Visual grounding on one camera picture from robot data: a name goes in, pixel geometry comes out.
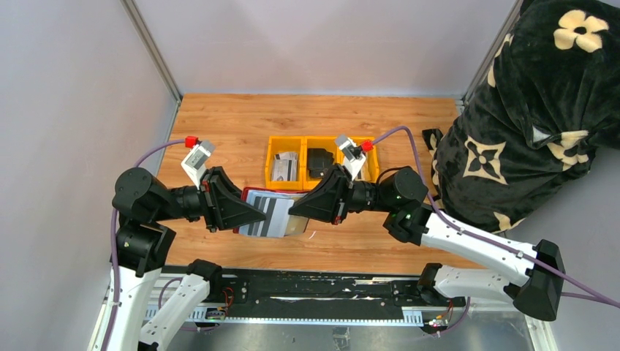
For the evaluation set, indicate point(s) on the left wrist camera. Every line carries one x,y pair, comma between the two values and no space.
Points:
194,162

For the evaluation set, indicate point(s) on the white striped card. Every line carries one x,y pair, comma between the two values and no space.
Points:
276,210

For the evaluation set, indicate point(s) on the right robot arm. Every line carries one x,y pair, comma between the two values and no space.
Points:
526,275

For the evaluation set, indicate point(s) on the white cards stack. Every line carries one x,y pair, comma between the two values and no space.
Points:
285,166

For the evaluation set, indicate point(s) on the black floral blanket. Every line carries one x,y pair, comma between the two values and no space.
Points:
549,101

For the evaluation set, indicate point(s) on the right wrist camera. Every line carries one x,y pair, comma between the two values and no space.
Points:
355,157

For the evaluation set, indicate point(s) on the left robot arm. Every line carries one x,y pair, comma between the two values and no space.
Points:
140,245

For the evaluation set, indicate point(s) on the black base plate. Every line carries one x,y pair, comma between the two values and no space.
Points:
316,295

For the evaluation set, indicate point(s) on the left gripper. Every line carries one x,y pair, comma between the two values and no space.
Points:
222,202

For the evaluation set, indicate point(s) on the tan logo card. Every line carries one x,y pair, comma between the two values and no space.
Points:
296,225

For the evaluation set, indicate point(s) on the aluminium frame rail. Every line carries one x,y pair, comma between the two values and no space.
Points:
205,316

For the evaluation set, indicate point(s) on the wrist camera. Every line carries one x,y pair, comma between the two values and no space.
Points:
194,162
355,157

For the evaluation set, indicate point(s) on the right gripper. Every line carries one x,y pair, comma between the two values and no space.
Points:
329,200

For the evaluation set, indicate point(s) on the black cards stack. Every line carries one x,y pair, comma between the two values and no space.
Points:
318,161

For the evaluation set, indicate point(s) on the red leather card holder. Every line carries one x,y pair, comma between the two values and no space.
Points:
295,195

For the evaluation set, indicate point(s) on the left yellow bin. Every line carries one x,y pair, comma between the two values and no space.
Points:
279,144

